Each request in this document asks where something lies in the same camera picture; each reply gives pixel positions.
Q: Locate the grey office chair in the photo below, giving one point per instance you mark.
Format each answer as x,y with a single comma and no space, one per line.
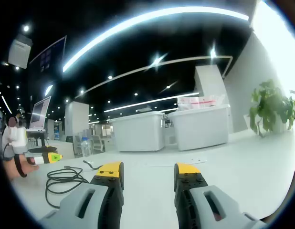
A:
97,143

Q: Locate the white desktop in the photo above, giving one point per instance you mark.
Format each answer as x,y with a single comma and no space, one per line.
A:
150,186

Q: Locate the white plastic storage bin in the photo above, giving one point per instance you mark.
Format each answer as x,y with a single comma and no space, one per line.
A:
138,133

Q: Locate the white storage bin with bags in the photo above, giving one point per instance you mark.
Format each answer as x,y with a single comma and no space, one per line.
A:
200,131

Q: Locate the clear water bottle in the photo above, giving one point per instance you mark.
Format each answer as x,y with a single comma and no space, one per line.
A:
86,148

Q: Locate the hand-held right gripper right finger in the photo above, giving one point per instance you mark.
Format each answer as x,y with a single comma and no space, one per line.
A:
197,202

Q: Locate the open laptop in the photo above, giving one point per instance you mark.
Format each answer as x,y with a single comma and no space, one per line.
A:
38,114

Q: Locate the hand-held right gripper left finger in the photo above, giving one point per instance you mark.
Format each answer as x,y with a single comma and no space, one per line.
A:
102,202

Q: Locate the white ceiling-mounted box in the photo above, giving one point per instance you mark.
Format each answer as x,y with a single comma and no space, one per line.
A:
19,51

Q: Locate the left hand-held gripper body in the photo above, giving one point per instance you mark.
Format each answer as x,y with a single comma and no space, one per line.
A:
38,160

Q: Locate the green potted plant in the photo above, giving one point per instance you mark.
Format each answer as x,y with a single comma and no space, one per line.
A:
269,109

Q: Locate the person's left hand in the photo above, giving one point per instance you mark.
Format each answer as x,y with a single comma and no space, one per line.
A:
28,168

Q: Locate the dark hanging screen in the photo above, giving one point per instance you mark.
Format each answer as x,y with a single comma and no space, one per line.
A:
48,62

